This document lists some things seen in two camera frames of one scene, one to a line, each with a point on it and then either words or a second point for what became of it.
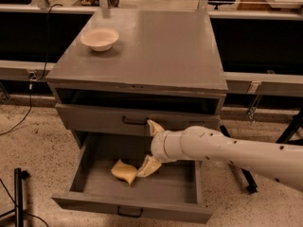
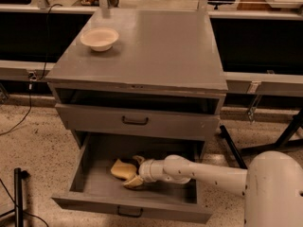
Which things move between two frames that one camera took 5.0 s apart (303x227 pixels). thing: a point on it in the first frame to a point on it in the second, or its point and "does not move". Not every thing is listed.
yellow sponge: [124, 171] does not move
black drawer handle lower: [130, 215] does not move
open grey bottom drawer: [171, 193] does not move
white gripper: [158, 147] to [147, 169]
